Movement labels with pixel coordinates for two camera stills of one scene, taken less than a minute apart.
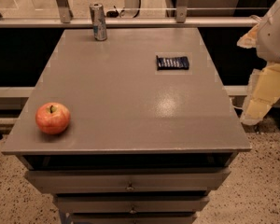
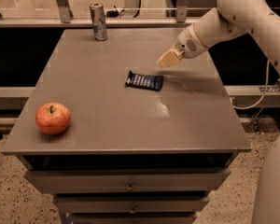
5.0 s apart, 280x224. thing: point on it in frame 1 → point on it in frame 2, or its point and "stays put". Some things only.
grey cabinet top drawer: x=131 y=179 stays put
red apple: x=52 y=118 stays put
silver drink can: x=99 y=21 stays put
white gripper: x=274 y=40 → x=187 y=45
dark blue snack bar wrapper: x=181 y=63 → x=151 y=82
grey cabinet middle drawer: x=132 y=203 stays put
